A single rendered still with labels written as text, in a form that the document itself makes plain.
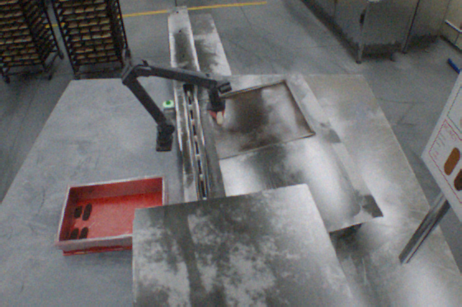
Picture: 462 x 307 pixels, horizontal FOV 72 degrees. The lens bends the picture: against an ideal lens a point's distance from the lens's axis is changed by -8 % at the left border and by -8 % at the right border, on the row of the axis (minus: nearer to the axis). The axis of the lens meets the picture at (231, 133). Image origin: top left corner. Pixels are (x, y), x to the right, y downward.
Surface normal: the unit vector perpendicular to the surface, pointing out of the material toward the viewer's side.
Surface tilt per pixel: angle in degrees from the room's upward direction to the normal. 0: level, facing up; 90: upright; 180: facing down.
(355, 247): 0
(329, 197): 10
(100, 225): 0
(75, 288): 0
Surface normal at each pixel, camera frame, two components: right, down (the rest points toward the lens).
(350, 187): -0.18, -0.71
